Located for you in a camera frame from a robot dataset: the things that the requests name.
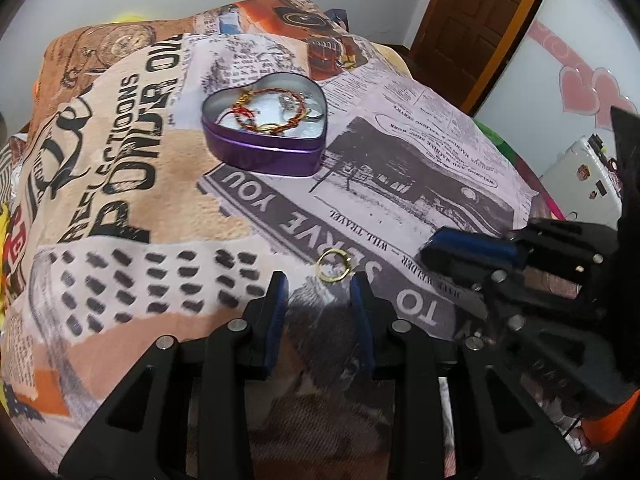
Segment large pink heart stickers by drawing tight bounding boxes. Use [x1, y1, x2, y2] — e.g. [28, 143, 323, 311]
[530, 20, 639, 132]

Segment dark blue bag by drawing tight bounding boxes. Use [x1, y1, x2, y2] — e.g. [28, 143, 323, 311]
[325, 7, 352, 31]

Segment brown wooden door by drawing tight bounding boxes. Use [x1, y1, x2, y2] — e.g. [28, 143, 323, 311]
[410, 0, 553, 114]

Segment red braided bracelet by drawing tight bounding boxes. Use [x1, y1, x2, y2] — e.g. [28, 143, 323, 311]
[231, 87, 307, 136]

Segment purple heart-shaped tin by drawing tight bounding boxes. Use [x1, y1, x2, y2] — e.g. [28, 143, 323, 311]
[201, 73, 327, 179]

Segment white sliding wardrobe door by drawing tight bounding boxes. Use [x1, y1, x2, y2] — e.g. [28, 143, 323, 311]
[474, 0, 640, 181]

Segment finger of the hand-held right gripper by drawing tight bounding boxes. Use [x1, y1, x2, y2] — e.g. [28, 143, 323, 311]
[420, 247, 608, 341]
[430, 217, 621, 273]

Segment newspaper print blanket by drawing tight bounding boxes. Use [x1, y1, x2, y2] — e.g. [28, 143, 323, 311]
[0, 0, 543, 480]

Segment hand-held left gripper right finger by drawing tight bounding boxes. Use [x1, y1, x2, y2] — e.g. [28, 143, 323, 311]
[349, 272, 584, 480]

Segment white suitcase with stickers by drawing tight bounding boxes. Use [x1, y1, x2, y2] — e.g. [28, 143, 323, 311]
[540, 133, 627, 219]

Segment gold ring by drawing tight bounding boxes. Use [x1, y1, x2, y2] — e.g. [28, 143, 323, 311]
[316, 248, 354, 283]

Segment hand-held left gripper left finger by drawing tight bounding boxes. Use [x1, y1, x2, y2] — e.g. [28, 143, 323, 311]
[59, 270, 290, 480]

